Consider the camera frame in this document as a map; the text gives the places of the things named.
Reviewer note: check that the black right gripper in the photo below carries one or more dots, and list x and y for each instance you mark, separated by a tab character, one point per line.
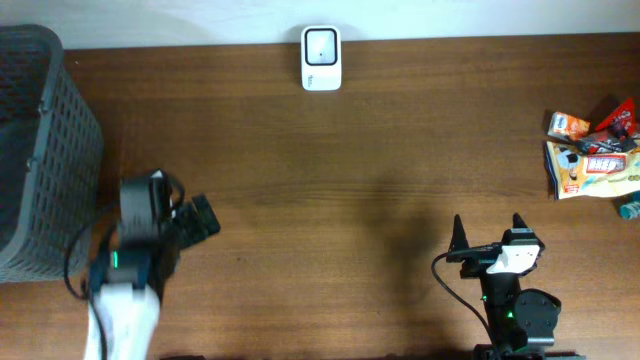
478	258

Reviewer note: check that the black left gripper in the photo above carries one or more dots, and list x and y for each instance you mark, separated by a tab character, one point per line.
194	224

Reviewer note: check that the yellow cookie snack bag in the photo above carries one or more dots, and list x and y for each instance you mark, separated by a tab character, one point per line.
602	175

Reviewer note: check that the orange tissue pack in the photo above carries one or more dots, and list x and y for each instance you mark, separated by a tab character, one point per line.
567	127

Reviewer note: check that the blue liquid bottle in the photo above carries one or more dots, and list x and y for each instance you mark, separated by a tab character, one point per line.
631	209

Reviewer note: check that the grey orange snack packet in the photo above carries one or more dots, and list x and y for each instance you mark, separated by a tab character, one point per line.
614	139

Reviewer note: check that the red snack bag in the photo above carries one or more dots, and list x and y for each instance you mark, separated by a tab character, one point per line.
623	116

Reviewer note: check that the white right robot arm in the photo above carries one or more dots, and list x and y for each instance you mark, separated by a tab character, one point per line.
520	322

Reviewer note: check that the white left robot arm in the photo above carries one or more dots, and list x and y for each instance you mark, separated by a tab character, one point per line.
136	258

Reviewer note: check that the grey plastic mesh basket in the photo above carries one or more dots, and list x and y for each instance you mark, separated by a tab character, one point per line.
51	152

